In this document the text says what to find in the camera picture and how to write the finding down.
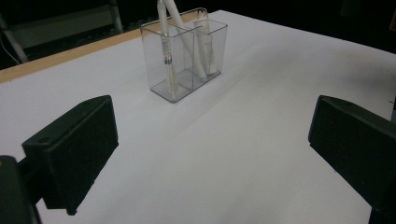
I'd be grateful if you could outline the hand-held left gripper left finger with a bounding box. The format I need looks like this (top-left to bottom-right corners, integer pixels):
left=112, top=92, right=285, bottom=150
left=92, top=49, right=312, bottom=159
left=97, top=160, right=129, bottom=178
left=21, top=94, right=120, bottom=217

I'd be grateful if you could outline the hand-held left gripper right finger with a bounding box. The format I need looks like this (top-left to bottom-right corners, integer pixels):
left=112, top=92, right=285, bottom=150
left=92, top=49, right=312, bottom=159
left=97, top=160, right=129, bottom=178
left=307, top=94, right=396, bottom=213

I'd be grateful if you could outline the clear plastic pen holder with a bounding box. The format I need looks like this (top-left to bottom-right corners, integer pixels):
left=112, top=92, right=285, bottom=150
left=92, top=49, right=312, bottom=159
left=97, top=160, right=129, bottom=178
left=139, top=7, right=229, bottom=104

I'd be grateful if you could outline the clear ballpoint pen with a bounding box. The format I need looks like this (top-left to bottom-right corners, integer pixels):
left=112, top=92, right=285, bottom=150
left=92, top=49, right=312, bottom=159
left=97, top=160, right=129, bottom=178
left=157, top=0, right=179, bottom=98

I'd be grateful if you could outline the white pen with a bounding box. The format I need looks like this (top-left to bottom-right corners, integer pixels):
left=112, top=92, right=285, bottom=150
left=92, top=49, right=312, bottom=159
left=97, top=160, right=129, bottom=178
left=164, top=0, right=208, bottom=78

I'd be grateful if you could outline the white tube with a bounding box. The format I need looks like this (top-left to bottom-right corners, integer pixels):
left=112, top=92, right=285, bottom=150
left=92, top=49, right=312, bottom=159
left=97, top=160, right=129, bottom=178
left=193, top=19, right=218, bottom=75

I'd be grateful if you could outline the white metal desk frame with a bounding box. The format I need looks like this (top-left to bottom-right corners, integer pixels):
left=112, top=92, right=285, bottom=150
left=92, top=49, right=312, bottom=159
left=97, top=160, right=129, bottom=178
left=0, top=0, right=124, bottom=64

